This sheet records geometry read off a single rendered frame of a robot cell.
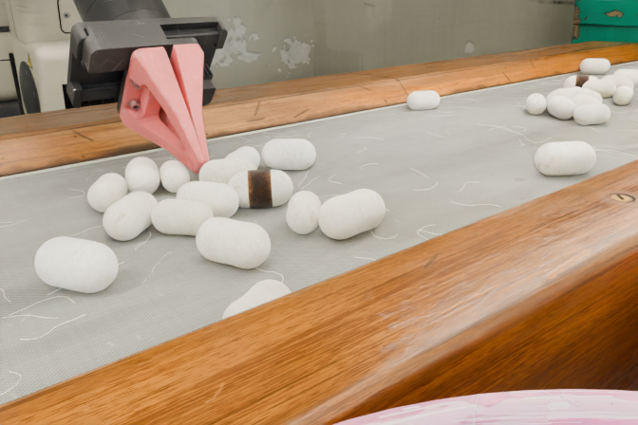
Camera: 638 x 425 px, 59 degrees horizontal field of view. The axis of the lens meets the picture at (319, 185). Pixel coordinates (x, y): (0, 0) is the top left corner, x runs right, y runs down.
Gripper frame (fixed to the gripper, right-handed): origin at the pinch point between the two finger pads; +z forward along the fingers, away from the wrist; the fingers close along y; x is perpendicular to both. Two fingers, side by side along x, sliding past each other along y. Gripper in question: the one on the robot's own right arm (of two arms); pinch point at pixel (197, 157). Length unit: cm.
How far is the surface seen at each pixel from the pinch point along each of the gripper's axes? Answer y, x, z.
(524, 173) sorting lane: 17.4, -6.7, 10.5
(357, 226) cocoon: 1.8, -8.0, 10.8
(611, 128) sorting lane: 33.8, -5.2, 8.7
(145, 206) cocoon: -5.5, -3.2, 4.3
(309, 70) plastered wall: 160, 154, -137
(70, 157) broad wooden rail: -4.8, 9.0, -7.9
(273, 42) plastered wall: 139, 142, -147
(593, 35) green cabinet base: 90, 13, -17
